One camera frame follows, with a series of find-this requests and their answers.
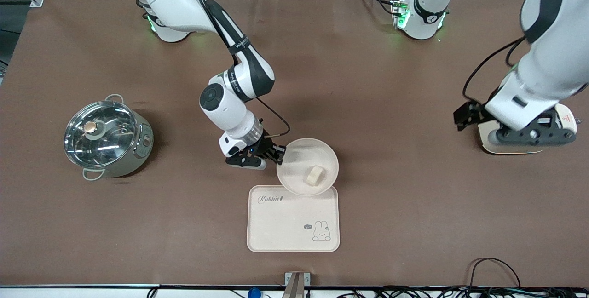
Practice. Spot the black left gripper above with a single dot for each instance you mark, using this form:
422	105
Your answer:
474	112

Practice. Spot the brown table mat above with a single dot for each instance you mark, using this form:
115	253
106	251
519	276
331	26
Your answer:
368	100

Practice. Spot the metal clamp bracket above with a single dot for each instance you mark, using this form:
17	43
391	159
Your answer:
297	284

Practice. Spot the small cream bun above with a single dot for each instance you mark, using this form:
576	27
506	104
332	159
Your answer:
314	175

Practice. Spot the round cream plate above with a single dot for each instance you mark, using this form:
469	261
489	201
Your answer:
299	155

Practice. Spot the glass pot lid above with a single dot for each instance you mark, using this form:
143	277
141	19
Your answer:
99	134

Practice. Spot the blue round cap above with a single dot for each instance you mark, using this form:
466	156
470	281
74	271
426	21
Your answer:
254	293

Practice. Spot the cream two-slot toaster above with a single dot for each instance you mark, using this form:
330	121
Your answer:
566	121

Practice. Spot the cream rabbit print tray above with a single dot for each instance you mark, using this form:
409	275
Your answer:
285	224

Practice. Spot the pale green electric pot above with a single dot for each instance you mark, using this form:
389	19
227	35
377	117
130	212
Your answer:
138	155

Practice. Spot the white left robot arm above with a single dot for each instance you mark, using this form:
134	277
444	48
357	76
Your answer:
547	68

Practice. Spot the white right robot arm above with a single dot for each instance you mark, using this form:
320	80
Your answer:
230	109

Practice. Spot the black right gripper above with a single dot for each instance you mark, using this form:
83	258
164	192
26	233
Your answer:
263	146

